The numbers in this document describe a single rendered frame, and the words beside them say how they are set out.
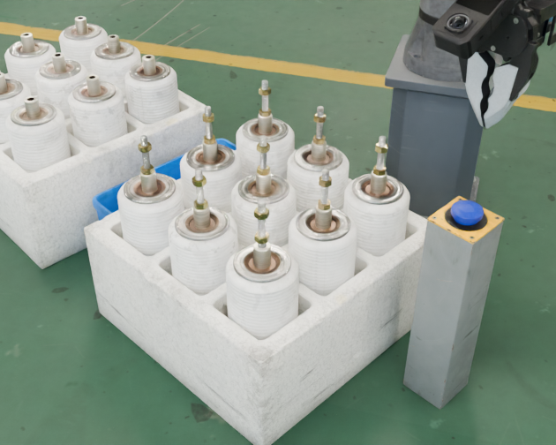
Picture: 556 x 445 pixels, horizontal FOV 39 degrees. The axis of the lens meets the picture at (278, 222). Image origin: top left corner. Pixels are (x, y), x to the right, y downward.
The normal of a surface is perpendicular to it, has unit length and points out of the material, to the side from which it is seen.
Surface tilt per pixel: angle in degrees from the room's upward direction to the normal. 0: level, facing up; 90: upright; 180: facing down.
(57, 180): 90
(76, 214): 90
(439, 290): 90
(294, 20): 0
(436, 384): 90
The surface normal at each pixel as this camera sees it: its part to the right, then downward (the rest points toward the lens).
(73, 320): 0.00, -0.79
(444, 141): -0.29, 0.59
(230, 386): -0.71, 0.43
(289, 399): 0.71, 0.43
